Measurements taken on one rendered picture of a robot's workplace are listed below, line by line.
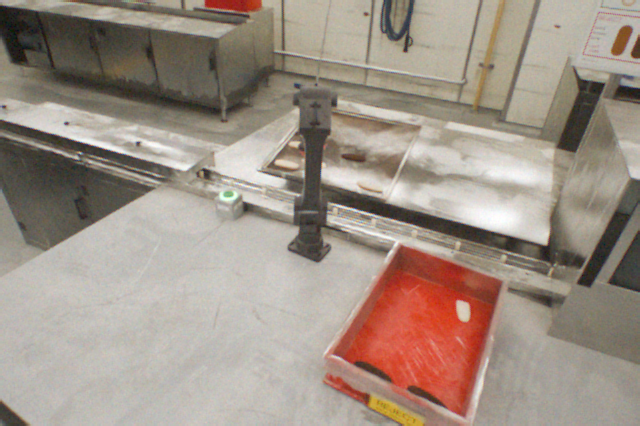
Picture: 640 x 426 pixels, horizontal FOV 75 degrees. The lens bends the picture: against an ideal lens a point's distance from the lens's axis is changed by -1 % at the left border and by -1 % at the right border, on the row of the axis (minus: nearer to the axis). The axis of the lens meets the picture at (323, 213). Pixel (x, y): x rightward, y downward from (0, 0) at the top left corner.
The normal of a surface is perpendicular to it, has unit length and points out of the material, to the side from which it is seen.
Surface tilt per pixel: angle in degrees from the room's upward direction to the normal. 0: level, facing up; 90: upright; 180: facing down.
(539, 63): 90
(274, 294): 0
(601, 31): 90
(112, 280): 0
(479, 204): 10
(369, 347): 0
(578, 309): 90
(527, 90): 90
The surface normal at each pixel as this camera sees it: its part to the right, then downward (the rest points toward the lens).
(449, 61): -0.40, 0.52
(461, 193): -0.03, -0.71
